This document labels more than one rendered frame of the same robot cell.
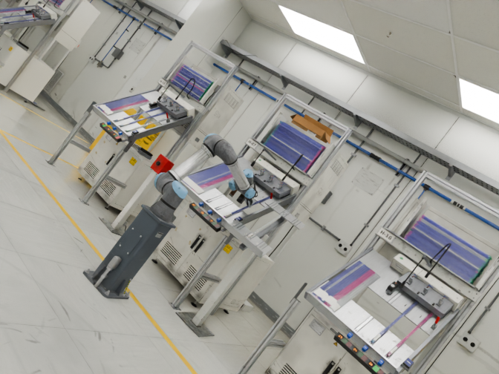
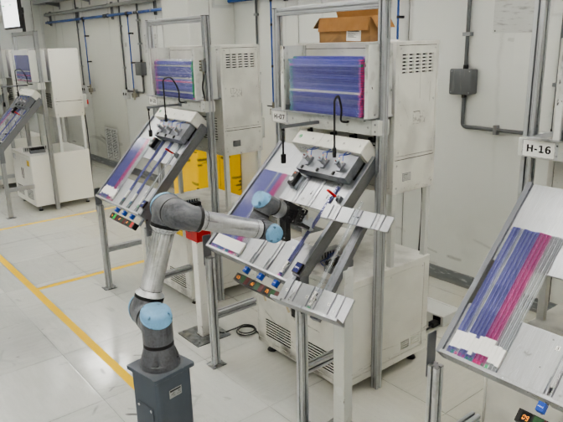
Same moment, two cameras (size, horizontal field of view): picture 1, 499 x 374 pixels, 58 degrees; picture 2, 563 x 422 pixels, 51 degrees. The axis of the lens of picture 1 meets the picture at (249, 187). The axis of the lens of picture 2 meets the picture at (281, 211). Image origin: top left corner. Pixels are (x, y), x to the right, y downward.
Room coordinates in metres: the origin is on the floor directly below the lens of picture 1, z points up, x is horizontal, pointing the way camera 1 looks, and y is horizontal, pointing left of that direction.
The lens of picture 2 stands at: (1.01, -0.73, 1.73)
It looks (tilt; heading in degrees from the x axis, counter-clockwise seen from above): 16 degrees down; 17
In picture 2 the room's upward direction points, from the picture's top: 1 degrees counter-clockwise
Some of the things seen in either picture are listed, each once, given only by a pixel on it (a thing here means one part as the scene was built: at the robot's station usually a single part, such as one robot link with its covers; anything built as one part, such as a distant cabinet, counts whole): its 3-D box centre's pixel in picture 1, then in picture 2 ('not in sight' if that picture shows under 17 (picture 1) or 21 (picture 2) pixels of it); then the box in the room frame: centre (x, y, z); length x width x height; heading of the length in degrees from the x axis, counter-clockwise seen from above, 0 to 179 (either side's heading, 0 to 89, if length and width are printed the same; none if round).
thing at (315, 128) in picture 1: (317, 130); (358, 22); (4.18, -0.18, 1.82); 0.68 x 0.30 x 0.20; 56
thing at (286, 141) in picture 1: (295, 148); (332, 84); (3.87, -0.11, 1.52); 0.51 x 0.13 x 0.27; 56
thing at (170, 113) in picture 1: (137, 145); (178, 202); (4.65, 1.17, 0.66); 1.01 x 0.73 x 1.31; 146
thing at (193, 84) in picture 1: (166, 131); (200, 156); (4.83, 1.06, 0.95); 1.35 x 0.82 x 1.90; 146
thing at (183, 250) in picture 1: (212, 259); (340, 303); (4.00, -0.13, 0.31); 0.70 x 0.65 x 0.62; 56
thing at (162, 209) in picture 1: (164, 208); (159, 352); (2.80, 0.34, 0.60); 0.15 x 0.15 x 0.10
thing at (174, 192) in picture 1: (175, 193); (156, 323); (2.81, 0.34, 0.72); 0.13 x 0.12 x 0.14; 46
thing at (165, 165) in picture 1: (140, 193); (200, 275); (4.02, 0.73, 0.39); 0.24 x 0.24 x 0.78; 56
